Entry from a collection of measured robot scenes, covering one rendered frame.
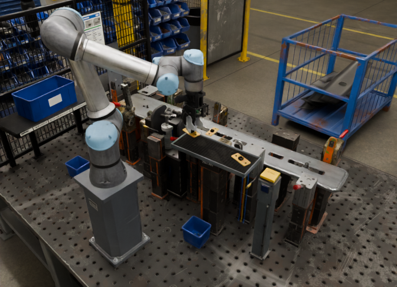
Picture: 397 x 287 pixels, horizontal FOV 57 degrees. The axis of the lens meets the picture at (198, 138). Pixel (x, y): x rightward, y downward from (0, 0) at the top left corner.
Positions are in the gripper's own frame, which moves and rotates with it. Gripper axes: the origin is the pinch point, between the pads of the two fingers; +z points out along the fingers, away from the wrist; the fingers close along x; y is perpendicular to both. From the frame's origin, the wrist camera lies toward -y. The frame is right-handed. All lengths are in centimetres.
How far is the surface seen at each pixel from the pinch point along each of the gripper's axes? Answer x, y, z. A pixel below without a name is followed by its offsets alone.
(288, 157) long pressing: 42, 23, 22
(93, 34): 14, -119, -9
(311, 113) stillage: 218, -76, 105
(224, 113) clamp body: 45, -26, 20
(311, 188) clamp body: 26, 47, 16
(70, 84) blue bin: -17, -91, 7
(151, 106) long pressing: 19, -63, 22
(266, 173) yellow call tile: 8.4, 36.8, 6.0
